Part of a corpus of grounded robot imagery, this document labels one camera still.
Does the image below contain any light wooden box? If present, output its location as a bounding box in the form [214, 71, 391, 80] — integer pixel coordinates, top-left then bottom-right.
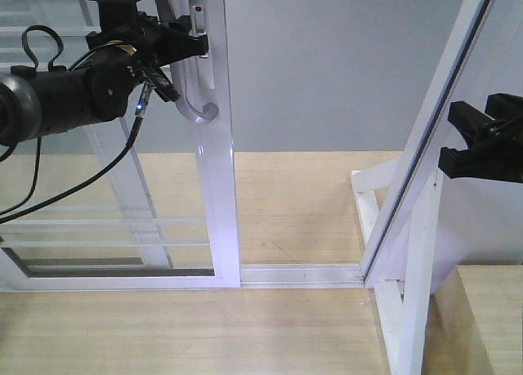
[422, 265, 522, 374]

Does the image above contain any white sliding glass door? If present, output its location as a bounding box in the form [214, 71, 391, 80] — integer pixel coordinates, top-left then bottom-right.
[1, 0, 240, 292]

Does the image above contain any white door frame post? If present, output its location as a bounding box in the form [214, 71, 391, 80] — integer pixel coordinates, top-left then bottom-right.
[360, 0, 495, 288]

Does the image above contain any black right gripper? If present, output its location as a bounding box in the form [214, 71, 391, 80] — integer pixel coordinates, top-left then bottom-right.
[438, 93, 522, 183]

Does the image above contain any aluminium bottom door track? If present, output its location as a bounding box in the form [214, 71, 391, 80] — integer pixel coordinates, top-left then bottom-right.
[241, 263, 364, 288]

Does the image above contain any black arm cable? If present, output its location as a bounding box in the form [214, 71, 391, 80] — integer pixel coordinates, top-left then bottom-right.
[0, 25, 183, 225]

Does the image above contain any white triangular support bracket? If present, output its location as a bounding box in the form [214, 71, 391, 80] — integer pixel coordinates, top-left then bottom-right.
[365, 170, 443, 374]

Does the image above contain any white fixed glass panel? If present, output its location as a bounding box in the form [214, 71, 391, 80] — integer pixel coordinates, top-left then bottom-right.
[0, 0, 172, 270]

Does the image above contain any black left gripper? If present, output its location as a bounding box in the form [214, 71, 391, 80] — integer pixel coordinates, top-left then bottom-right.
[85, 11, 209, 81]

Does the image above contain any grey door handle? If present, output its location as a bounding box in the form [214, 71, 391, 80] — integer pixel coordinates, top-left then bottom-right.
[155, 0, 219, 124]

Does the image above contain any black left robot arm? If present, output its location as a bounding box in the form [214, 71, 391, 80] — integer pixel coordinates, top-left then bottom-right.
[1, 0, 208, 146]

